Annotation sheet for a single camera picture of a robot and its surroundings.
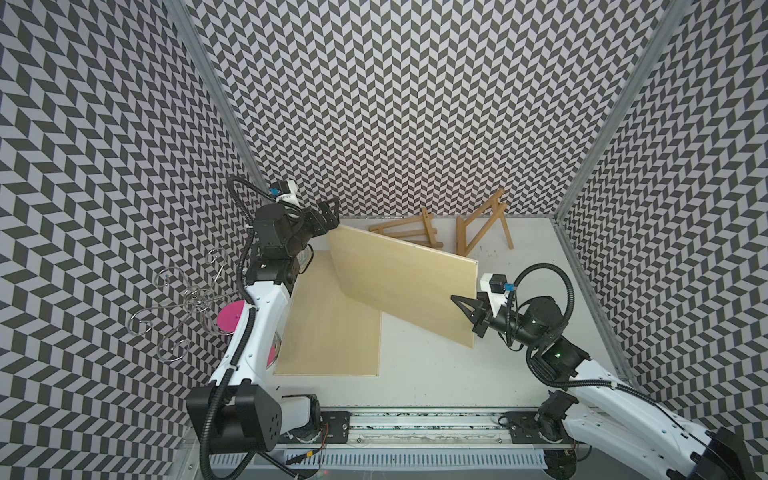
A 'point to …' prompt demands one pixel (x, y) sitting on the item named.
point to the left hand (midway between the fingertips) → (327, 206)
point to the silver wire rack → (204, 306)
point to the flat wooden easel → (415, 230)
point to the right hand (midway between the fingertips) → (455, 298)
